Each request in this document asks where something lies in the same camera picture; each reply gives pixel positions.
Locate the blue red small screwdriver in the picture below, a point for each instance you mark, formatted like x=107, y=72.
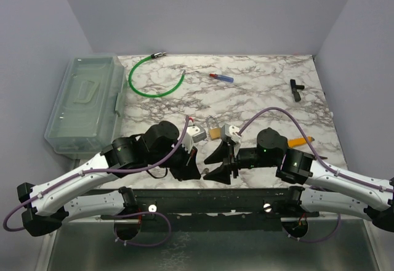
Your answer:
x=222, y=78

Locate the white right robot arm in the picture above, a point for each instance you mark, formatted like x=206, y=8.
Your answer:
x=317, y=186

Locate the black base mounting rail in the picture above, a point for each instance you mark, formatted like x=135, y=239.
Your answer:
x=213, y=210

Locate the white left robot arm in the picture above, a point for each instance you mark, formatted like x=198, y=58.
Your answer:
x=48, y=206

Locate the yellow utility knife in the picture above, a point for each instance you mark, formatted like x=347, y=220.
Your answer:
x=299, y=142

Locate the brass padlock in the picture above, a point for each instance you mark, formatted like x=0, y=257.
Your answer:
x=214, y=129

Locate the green cable lock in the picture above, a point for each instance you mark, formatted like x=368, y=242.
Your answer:
x=148, y=77

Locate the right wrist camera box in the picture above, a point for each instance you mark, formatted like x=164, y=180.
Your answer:
x=230, y=134

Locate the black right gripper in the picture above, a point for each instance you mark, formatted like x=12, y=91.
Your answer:
x=226, y=153

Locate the clear plastic storage box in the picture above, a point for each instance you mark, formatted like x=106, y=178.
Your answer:
x=88, y=111

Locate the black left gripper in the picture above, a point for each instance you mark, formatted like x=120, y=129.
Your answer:
x=189, y=169

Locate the black T-shaped tool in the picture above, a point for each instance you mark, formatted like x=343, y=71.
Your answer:
x=295, y=88

